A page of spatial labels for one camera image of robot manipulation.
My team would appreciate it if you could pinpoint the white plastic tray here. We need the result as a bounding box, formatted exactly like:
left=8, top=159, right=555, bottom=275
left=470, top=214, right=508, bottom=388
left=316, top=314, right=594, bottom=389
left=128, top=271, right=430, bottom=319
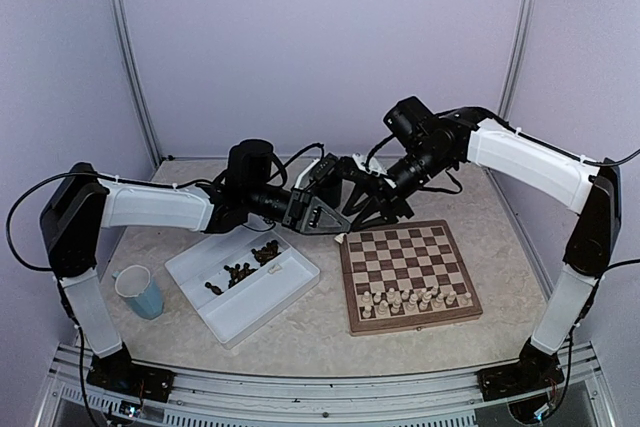
left=165, top=229, right=320, bottom=349

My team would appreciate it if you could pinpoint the white chess piece tall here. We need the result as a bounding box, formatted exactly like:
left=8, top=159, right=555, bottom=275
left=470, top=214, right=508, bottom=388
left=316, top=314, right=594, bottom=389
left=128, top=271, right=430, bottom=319
left=406, top=294, right=418, bottom=312

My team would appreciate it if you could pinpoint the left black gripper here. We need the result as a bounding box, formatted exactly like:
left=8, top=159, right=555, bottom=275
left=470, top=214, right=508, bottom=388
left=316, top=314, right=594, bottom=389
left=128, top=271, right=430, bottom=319
left=246, top=183, right=351, bottom=236

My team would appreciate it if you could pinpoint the wooden chess board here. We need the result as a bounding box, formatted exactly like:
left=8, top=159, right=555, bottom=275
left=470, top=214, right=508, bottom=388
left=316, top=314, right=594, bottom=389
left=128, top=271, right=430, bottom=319
left=340, top=220, right=483, bottom=336

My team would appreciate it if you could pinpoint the dark green cup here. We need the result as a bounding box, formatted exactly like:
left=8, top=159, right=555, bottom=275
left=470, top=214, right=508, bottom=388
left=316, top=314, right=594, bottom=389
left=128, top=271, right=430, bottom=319
left=316, top=179, right=343, bottom=209

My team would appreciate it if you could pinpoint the left aluminium frame post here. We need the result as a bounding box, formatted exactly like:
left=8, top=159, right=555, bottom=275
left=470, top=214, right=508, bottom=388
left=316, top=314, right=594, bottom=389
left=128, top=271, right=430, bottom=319
left=109, top=0, right=163, bottom=168

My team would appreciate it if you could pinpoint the dark chess pieces pile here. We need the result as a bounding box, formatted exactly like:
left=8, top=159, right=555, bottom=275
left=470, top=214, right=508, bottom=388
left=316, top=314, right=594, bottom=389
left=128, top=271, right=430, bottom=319
left=223, top=240, right=280, bottom=288

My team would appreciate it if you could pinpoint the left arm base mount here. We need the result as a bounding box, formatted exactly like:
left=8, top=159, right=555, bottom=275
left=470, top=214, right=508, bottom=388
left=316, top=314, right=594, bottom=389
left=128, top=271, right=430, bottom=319
left=87, top=363, right=175, bottom=403

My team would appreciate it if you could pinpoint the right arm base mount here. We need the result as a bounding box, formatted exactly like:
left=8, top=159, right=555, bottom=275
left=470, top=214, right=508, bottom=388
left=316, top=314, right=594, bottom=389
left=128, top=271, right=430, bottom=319
left=477, top=363, right=565, bottom=402

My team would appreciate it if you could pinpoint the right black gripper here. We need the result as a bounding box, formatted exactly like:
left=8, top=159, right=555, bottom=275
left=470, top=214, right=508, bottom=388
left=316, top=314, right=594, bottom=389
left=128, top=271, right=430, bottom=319
left=341, top=143, right=453, bottom=232

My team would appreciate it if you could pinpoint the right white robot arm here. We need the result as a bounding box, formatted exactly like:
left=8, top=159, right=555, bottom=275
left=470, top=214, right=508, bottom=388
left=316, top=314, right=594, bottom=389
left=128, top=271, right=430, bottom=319
left=342, top=96, right=621, bottom=391

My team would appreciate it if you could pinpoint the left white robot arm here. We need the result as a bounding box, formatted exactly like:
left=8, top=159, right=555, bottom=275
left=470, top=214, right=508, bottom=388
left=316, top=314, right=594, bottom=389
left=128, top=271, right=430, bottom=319
left=40, top=139, right=351, bottom=392

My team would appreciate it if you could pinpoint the light blue pitcher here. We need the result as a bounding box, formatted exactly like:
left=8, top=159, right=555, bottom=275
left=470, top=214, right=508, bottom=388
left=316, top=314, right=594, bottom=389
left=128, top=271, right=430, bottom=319
left=112, top=265, right=164, bottom=320

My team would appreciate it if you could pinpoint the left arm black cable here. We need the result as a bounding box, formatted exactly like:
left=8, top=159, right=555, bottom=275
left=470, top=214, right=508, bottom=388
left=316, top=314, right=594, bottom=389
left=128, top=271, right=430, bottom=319
left=7, top=171, right=101, bottom=273

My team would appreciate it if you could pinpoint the white chess piece in tray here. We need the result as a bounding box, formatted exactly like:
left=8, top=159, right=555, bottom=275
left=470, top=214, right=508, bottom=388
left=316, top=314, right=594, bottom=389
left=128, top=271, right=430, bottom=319
left=269, top=264, right=282, bottom=275

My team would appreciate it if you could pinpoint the aluminium front rail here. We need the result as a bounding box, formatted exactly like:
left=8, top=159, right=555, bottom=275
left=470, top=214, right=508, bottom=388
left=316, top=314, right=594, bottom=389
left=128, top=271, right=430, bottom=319
left=29, top=344, right=618, bottom=426

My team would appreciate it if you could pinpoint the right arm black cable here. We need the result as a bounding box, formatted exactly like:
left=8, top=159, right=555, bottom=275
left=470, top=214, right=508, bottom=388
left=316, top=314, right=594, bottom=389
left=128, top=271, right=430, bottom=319
left=594, top=149, right=640, bottom=168

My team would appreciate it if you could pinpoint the aluminium frame post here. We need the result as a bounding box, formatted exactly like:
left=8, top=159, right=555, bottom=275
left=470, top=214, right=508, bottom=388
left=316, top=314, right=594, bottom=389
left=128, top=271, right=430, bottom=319
left=498, top=0, right=535, bottom=120
left=109, top=0, right=163, bottom=168

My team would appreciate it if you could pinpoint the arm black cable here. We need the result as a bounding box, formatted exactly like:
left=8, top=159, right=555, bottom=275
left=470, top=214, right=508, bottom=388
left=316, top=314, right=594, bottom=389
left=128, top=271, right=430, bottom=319
left=594, top=149, right=640, bottom=168
left=7, top=171, right=101, bottom=273

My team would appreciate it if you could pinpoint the right aluminium frame post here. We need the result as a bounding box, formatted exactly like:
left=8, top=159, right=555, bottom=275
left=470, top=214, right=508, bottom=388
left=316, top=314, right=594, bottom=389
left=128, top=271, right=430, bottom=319
left=498, top=0, right=535, bottom=120

